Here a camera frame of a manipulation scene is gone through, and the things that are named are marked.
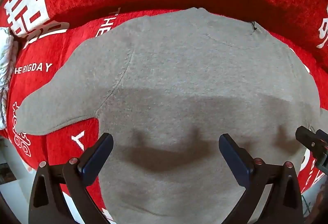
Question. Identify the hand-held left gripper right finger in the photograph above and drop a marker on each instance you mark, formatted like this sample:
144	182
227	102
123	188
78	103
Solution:
234	160

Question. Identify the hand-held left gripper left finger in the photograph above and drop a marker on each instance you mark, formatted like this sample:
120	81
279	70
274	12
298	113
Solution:
95	162

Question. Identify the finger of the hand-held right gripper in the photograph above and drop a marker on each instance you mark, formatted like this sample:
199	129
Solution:
307	138

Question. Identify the grey fleece sweater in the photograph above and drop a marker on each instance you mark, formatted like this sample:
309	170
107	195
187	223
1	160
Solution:
179	72

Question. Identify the white patterned cloth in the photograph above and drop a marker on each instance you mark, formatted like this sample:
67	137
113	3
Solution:
6	60

